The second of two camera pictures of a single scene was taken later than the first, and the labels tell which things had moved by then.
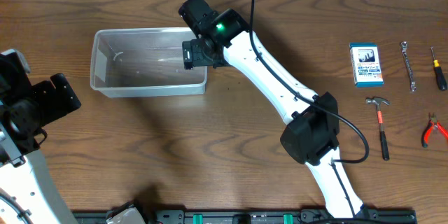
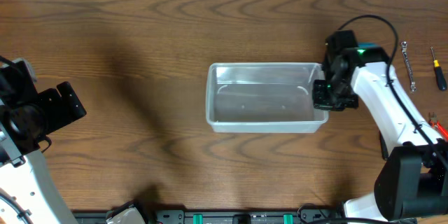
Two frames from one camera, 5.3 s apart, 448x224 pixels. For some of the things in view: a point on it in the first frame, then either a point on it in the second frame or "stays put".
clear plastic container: x=144 y=62 to x=264 y=97
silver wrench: x=412 y=86 stays put
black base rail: x=249 y=216 stays put
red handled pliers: x=433 y=123 stays put
